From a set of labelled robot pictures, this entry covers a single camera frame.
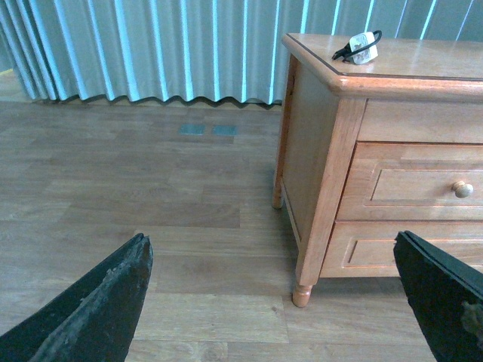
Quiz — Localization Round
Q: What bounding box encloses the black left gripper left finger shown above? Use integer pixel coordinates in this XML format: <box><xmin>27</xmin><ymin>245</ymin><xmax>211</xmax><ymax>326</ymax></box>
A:
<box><xmin>1</xmin><ymin>234</ymin><xmax>153</xmax><ymax>361</ymax></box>

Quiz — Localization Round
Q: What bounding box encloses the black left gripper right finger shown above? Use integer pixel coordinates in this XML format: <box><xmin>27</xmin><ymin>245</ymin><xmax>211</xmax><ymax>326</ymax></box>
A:
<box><xmin>393</xmin><ymin>231</ymin><xmax>482</xmax><ymax>361</ymax></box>

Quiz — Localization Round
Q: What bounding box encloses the grey pleated curtain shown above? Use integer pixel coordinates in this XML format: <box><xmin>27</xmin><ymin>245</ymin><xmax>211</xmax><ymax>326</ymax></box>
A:
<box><xmin>1</xmin><ymin>1</ymin><xmax>482</xmax><ymax>104</ymax></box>

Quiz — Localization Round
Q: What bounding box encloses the round wooden upper knob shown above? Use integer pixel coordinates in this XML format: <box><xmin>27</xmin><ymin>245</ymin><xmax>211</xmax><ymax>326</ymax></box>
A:
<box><xmin>451</xmin><ymin>181</ymin><xmax>474</xmax><ymax>198</ymax></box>

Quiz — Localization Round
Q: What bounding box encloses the wooden nightstand cabinet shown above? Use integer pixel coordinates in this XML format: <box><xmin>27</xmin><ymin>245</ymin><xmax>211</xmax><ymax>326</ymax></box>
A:
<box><xmin>272</xmin><ymin>33</ymin><xmax>482</xmax><ymax>307</ymax></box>

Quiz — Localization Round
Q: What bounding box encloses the wooden drawer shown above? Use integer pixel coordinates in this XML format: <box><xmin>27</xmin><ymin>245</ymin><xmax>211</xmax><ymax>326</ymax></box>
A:
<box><xmin>320</xmin><ymin>221</ymin><xmax>482</xmax><ymax>278</ymax></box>
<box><xmin>337</xmin><ymin>142</ymin><xmax>482</xmax><ymax>221</ymax></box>

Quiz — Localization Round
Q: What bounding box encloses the white charger plug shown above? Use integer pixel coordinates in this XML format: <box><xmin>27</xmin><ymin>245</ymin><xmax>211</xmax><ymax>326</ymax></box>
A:
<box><xmin>347</xmin><ymin>32</ymin><xmax>378</xmax><ymax>65</ymax></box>

